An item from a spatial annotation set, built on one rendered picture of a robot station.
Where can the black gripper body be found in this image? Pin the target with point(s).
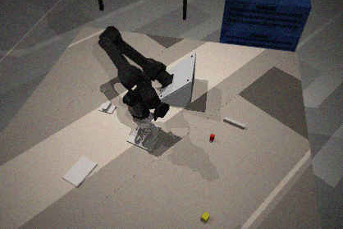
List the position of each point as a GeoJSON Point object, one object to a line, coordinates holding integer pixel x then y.
{"type": "Point", "coordinates": [160, 111]}

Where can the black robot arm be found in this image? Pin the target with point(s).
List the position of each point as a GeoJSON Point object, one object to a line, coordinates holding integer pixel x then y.
{"type": "Point", "coordinates": [129, 75]}

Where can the grey flat bar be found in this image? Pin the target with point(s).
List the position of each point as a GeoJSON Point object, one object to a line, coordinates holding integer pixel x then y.
{"type": "Point", "coordinates": [235, 123]}

